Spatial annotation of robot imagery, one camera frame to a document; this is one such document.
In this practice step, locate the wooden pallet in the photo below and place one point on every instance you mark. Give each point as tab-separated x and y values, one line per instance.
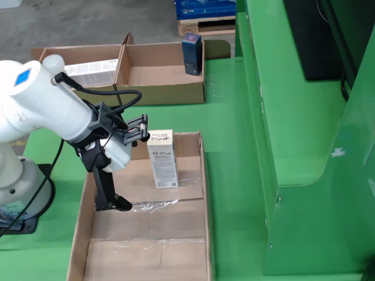
187	29

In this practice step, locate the white plastic container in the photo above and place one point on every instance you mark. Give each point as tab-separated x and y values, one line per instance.
10	3

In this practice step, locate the green metal shelf unit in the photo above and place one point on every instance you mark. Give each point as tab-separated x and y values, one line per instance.
293	117

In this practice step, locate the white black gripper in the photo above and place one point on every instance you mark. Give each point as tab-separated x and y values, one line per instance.
117	155

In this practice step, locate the white grey printed carton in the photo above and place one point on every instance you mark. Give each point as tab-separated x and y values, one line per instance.
93	71

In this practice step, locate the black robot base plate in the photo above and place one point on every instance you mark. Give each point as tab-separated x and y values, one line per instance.
29	226

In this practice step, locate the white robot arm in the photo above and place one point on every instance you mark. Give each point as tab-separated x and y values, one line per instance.
35	102

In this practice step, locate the dark blue product box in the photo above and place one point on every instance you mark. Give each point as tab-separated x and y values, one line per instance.
192	55

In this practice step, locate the white hand cream box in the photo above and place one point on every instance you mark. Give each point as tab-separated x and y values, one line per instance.
164	164

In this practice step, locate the shallow cardboard tray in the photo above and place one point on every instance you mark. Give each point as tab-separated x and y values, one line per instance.
146	222

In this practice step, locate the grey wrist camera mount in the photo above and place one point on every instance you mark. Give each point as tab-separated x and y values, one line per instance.
104	120

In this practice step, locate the black monitor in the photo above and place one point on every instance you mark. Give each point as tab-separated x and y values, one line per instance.
310	35

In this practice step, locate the white bottle red teal label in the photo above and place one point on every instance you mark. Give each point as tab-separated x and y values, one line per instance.
53	63

